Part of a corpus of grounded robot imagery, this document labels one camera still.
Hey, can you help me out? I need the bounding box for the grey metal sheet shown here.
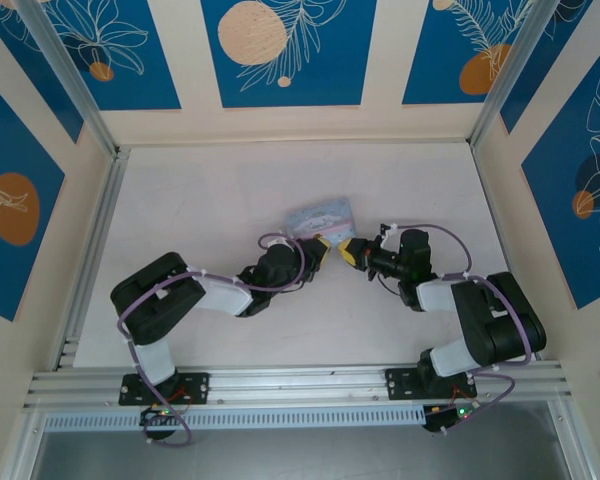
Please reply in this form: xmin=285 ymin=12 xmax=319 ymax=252
xmin=29 ymin=399 xmax=569 ymax=480

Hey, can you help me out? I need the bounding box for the left controller board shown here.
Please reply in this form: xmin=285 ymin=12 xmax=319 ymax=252
xmin=139 ymin=406 xmax=186 ymax=427

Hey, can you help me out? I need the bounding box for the black mounting plate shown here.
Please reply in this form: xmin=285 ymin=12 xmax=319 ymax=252
xmin=384 ymin=368 xmax=479 ymax=401
xmin=118 ymin=372 xmax=211 ymax=406

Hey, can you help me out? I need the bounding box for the aluminium floor rail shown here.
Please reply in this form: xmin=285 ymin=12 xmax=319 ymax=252
xmin=472 ymin=144 xmax=544 ymax=362
xmin=54 ymin=147 xmax=131 ymax=372

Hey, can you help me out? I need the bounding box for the aluminium frame bar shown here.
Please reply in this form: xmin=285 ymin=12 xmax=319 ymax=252
xmin=0 ymin=409 xmax=46 ymax=480
xmin=547 ymin=399 xmax=599 ymax=480

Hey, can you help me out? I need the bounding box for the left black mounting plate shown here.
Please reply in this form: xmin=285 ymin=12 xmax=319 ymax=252
xmin=118 ymin=372 xmax=211 ymax=406

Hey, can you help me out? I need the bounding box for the left aluminium floor rail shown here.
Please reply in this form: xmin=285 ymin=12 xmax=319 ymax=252
xmin=54 ymin=147 xmax=131 ymax=372

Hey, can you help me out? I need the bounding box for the aluminium corner post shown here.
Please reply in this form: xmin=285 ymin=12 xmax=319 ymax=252
xmin=17 ymin=0 xmax=120 ymax=157
xmin=471 ymin=0 xmax=552 ymax=150

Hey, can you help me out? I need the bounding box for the left aluminium corner post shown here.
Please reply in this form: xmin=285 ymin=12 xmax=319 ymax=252
xmin=17 ymin=0 xmax=120 ymax=157

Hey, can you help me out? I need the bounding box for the blue floral wall panel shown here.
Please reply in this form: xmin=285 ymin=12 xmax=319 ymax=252
xmin=0 ymin=0 xmax=85 ymax=145
xmin=402 ymin=0 xmax=537 ymax=106
xmin=201 ymin=0 xmax=379 ymax=109
xmin=44 ymin=0 xmax=182 ymax=112
xmin=499 ymin=0 xmax=600 ymax=135
xmin=521 ymin=47 xmax=600 ymax=312
xmin=0 ymin=72 xmax=67 ymax=322

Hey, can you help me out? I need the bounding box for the light blue cartoon pouch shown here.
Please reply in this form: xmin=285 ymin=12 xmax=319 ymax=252
xmin=284 ymin=195 xmax=357 ymax=241

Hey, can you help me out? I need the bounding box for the right aluminium corner post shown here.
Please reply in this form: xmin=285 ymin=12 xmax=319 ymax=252
xmin=471 ymin=0 xmax=552 ymax=150

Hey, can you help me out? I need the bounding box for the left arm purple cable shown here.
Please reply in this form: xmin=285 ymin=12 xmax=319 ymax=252
xmin=118 ymin=233 xmax=309 ymax=446

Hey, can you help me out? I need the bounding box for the grey slotted cable duct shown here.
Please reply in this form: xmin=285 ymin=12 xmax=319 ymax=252
xmin=42 ymin=404 xmax=426 ymax=434

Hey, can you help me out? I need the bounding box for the long aluminium base rail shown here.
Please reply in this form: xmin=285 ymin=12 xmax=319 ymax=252
xmin=22 ymin=359 xmax=574 ymax=414

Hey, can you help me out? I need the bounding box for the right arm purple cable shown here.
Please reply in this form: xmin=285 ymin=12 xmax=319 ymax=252
xmin=422 ymin=224 xmax=534 ymax=436

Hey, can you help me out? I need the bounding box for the controller board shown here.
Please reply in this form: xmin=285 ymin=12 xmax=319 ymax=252
xmin=423 ymin=403 xmax=477 ymax=434
xmin=139 ymin=406 xmax=186 ymax=427

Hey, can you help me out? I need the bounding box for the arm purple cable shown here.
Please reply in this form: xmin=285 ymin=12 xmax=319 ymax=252
xmin=422 ymin=224 xmax=534 ymax=436
xmin=118 ymin=233 xmax=309 ymax=446

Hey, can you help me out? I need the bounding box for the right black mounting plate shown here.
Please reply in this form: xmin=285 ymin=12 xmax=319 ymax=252
xmin=384 ymin=368 xmax=479 ymax=401

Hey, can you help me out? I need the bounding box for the right controller board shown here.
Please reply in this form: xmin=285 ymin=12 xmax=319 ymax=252
xmin=423 ymin=403 xmax=477 ymax=434

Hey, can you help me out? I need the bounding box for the right aluminium floor rail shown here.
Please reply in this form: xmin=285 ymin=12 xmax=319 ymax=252
xmin=472 ymin=144 xmax=544 ymax=362

